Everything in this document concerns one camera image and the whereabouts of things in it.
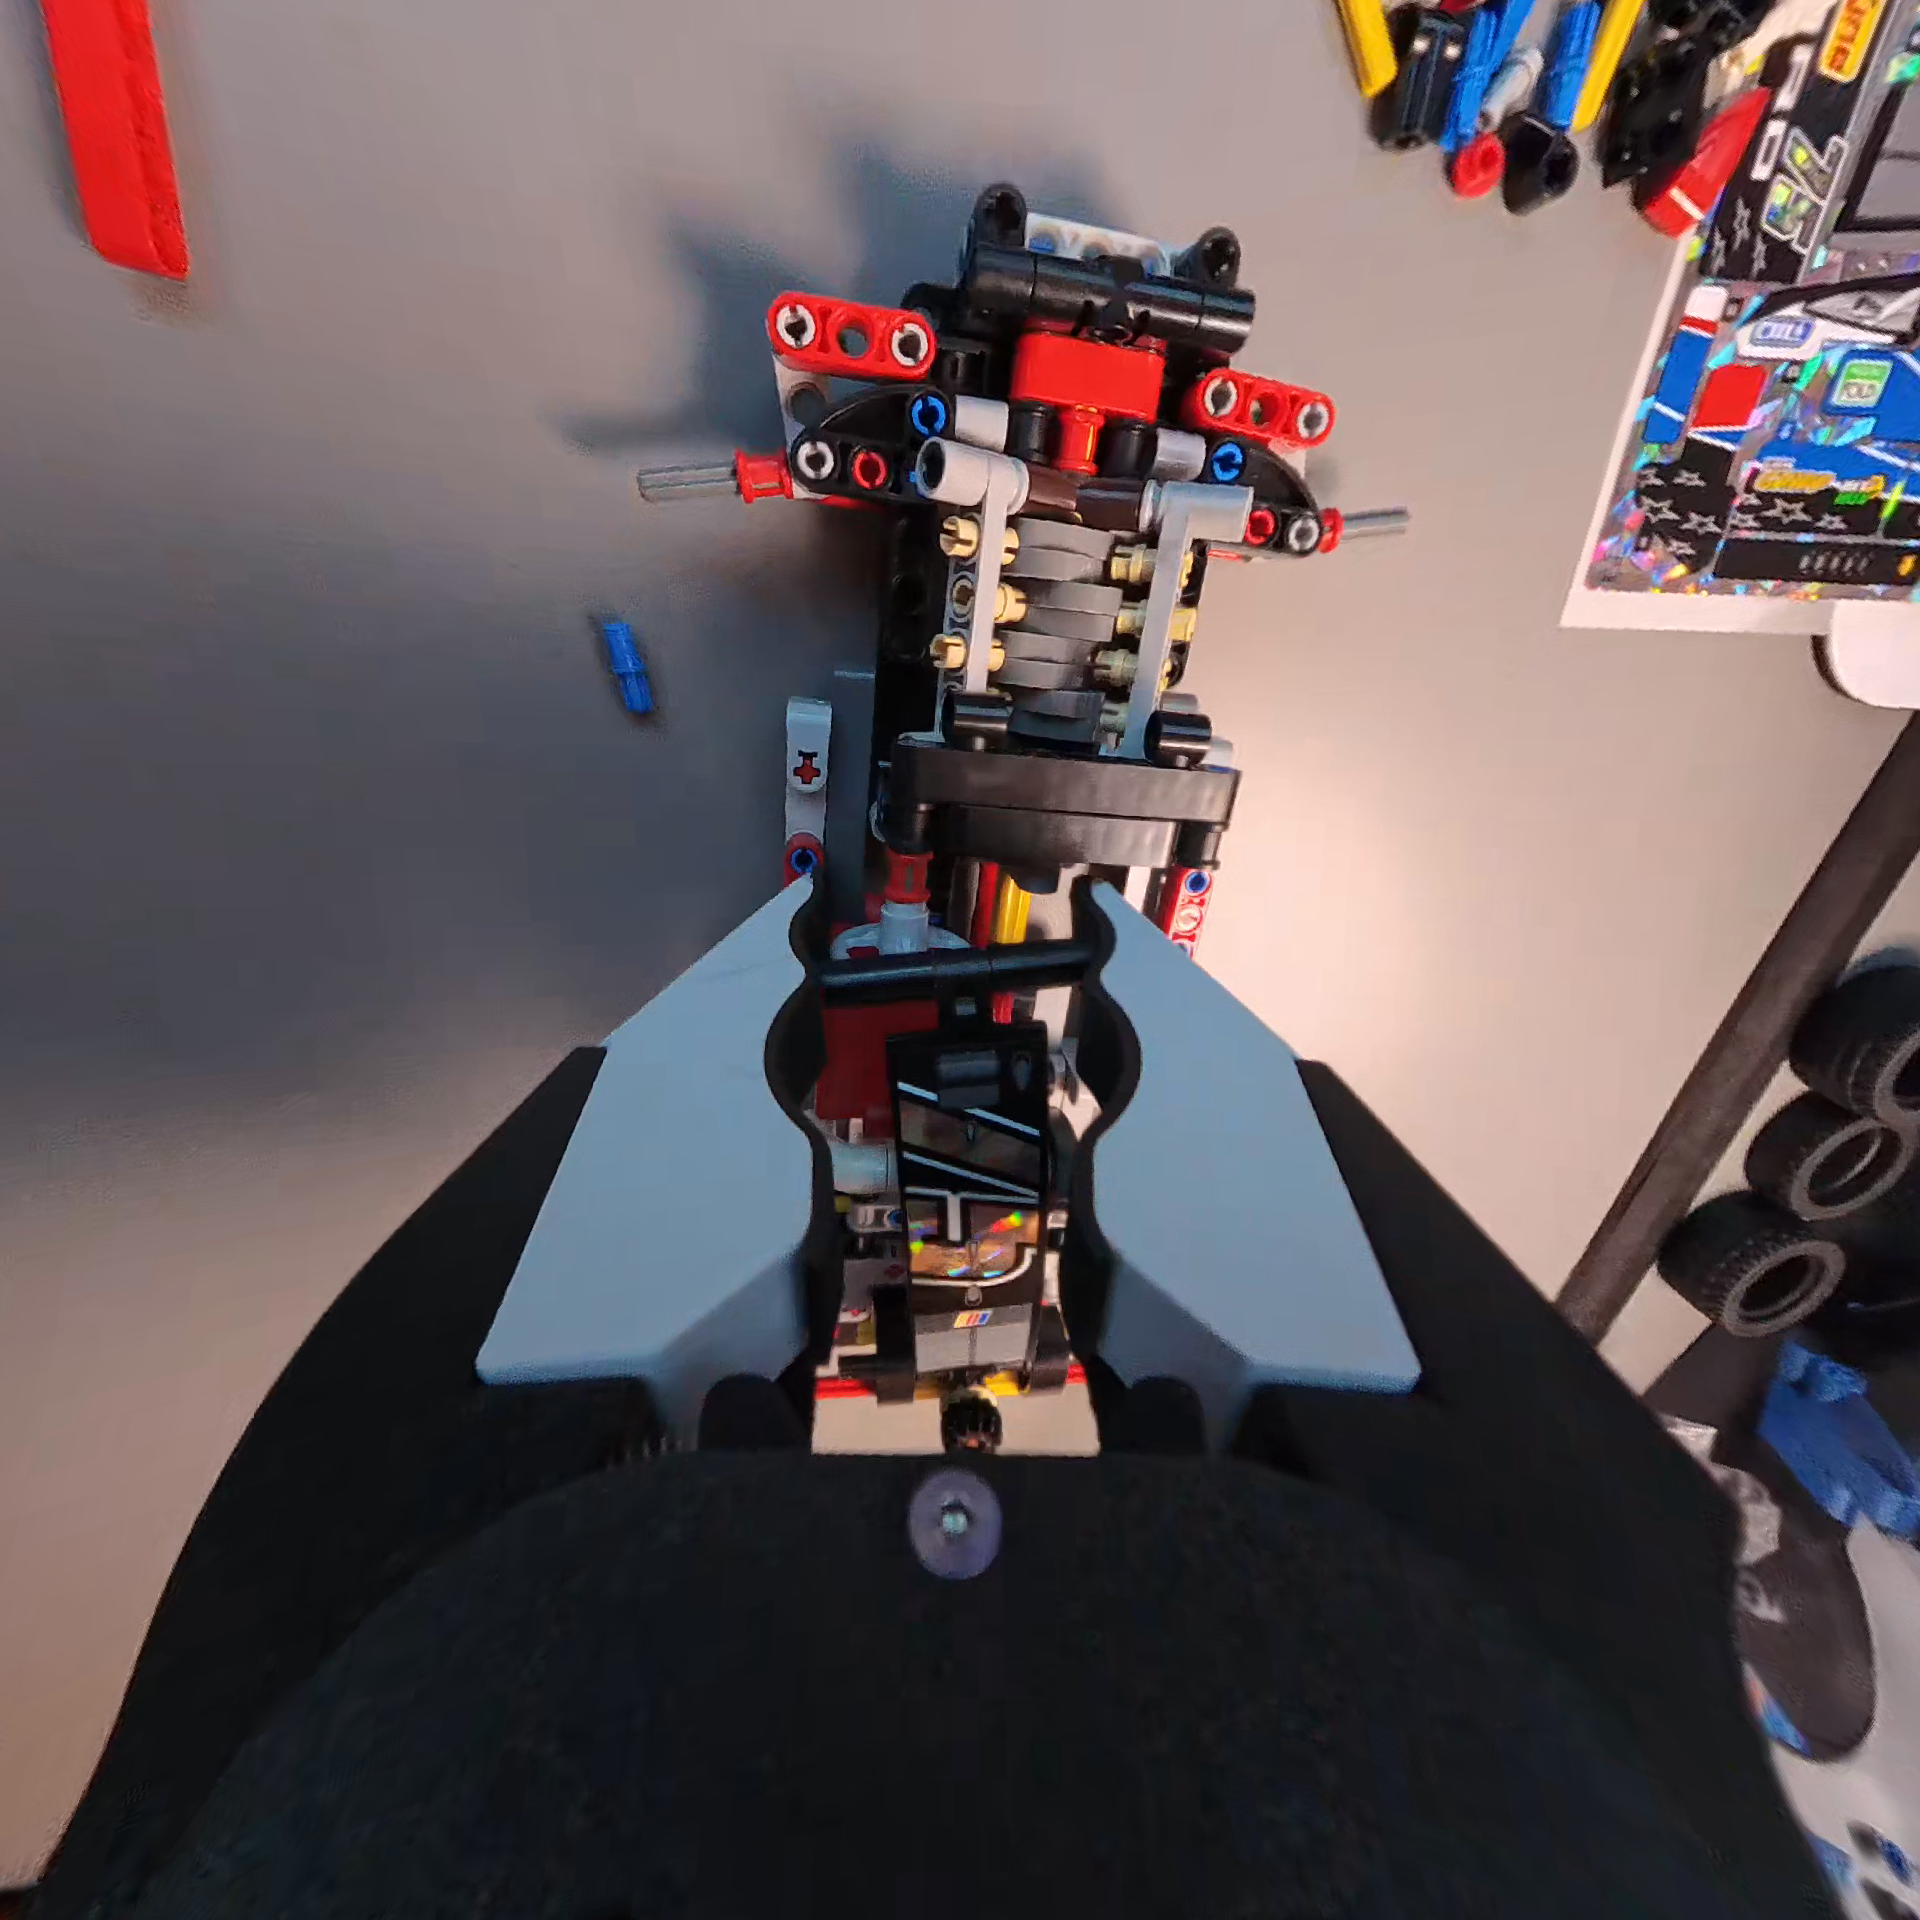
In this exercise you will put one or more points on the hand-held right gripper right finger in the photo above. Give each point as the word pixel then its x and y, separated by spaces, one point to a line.
pixel 1245 1200

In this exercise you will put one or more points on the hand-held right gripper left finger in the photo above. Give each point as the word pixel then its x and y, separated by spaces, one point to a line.
pixel 661 1200

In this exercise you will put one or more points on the partly built lego car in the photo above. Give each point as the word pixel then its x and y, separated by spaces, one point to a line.
pixel 1080 376

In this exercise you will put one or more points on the long red lego beam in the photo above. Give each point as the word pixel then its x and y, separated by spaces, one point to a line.
pixel 112 136

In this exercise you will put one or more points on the blue lego pin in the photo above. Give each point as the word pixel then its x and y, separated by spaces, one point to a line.
pixel 626 669

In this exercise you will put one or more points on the pile of mixed lego pieces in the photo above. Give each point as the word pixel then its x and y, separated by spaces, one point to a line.
pixel 1484 61

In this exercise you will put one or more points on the colourful sticker sheet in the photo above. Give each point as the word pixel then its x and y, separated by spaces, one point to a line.
pixel 1769 452

